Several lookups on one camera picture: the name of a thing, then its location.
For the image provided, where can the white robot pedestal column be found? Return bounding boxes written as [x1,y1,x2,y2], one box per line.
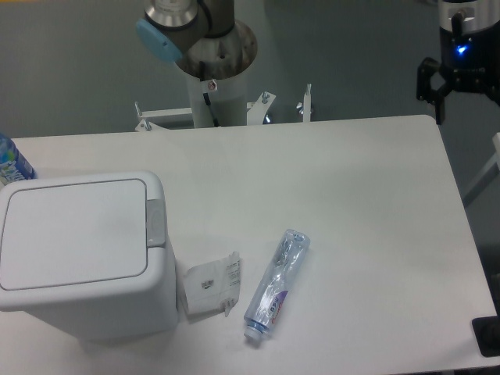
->
[185,73,247,128]

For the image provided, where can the crumpled white paper wrapper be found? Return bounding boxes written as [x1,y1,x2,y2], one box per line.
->
[182,252,241,317]

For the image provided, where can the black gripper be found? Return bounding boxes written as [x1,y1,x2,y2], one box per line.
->
[416,27,499,125]

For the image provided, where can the white push-lid trash can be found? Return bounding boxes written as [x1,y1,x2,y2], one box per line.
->
[1,171,178,341]

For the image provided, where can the blue labelled water bottle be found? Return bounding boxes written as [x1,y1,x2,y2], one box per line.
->
[1,134,38,185]

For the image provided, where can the empty clear plastic bottle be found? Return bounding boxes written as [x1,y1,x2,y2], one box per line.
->
[244,229,310,345]

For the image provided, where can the black clamp at table corner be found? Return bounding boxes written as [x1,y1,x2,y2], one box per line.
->
[472,316,499,358]

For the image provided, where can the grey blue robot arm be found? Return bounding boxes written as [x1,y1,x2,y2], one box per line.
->
[136,1,499,127]

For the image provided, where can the white metal base frame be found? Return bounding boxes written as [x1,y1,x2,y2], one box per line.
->
[134,91,277,132]

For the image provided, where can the white table leg frame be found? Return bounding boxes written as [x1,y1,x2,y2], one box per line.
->
[462,133,499,207]

